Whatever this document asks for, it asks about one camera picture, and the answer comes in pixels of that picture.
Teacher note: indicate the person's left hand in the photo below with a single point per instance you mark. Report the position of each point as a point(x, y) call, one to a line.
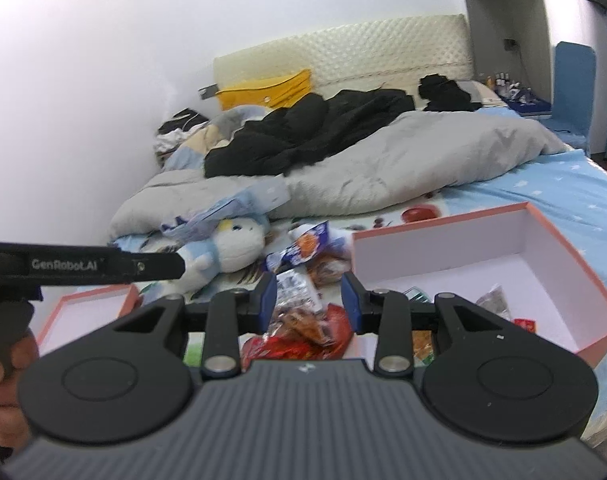
point(14, 430)

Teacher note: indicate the green pickled vegetable packet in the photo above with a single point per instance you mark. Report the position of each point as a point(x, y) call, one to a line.
point(422, 339)

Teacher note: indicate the black garment by headboard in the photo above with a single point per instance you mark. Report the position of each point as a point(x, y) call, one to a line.
point(444, 95)

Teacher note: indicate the clear dark snack packet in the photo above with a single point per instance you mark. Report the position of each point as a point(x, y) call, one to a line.
point(495, 302)

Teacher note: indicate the yellow pillow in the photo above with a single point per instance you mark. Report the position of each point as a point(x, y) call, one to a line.
point(276, 92)

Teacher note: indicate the white blue plush bird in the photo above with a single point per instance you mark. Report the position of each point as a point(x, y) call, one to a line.
point(235, 244)

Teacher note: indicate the red snack packet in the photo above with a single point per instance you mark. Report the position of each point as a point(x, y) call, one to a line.
point(300, 334)

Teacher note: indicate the pink box lid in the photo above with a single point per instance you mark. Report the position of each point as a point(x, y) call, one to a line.
point(81, 313)

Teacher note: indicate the blue chair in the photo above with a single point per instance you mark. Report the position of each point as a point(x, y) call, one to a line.
point(573, 94)

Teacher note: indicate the grey duvet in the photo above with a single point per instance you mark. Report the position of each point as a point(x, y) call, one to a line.
point(418, 153)

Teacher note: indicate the pink box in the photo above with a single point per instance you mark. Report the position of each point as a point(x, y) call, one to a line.
point(543, 277)

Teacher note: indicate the black clothes pile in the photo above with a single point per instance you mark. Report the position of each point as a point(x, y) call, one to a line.
point(307, 132)

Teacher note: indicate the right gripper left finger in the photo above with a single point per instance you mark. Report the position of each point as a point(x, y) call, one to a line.
point(225, 317)

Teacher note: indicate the cream quilted headboard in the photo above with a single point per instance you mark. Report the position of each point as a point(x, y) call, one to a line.
point(395, 53)

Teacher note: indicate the blue kimchi snack packet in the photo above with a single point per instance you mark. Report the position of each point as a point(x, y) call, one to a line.
point(310, 241)

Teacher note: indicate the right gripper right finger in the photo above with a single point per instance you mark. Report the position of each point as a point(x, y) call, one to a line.
point(390, 316)

